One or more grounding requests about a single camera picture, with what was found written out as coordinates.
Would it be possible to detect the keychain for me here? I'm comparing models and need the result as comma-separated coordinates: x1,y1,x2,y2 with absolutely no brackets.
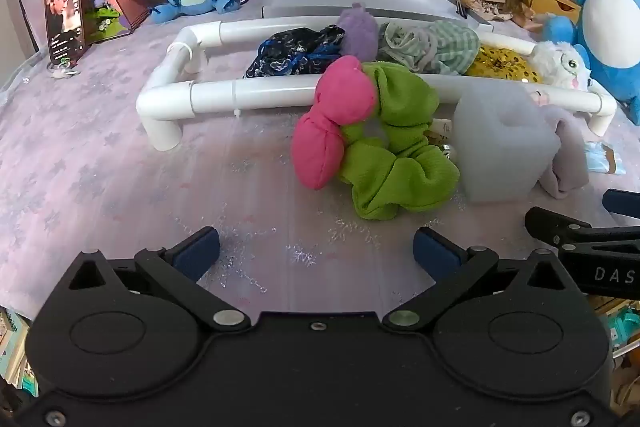
47,62,81,80

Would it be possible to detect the gold sequin scrunchie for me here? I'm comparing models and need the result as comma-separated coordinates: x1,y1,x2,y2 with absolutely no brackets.
465,46,543,84

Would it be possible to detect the white pipe frame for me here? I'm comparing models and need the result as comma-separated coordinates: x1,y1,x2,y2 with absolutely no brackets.
136,21,618,152

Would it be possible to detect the dark blue patterned scrunchie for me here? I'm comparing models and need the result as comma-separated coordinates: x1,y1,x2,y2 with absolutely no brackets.
243,26,347,79

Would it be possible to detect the wooden drawer box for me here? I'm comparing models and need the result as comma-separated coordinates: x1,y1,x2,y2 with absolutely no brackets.
525,0,583,28

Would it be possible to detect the green checked scrunchie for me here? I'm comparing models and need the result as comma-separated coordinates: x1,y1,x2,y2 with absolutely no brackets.
377,21,482,76

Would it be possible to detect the purple plush toy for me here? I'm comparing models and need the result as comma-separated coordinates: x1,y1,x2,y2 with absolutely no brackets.
336,3,380,62

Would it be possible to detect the light blue wrapper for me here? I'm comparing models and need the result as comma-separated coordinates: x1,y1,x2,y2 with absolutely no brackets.
585,141,627,175

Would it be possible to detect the small white plush toy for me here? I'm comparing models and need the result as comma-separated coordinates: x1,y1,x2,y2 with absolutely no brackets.
529,41,593,90

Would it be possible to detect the pink star tablecloth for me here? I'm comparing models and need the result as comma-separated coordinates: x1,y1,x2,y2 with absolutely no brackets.
0,0,640,323

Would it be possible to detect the smartphone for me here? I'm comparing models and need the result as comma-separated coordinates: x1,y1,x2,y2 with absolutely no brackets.
44,0,93,65

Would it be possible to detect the round blue white plush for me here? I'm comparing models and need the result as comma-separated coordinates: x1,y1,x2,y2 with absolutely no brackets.
542,0,640,125

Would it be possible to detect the green scrunchie with pink bow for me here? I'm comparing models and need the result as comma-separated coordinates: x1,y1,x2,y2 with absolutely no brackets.
291,56,461,221

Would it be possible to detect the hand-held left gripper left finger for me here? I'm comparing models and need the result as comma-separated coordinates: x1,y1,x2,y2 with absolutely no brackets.
67,227,251,333

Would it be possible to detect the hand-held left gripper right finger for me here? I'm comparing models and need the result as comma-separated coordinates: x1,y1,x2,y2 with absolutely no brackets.
382,227,583,333

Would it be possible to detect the pale grey cloth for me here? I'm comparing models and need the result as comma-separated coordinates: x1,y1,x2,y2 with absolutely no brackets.
452,82,560,205

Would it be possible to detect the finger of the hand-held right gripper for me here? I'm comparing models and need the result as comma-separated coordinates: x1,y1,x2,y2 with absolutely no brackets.
602,189,640,219
525,206,593,250

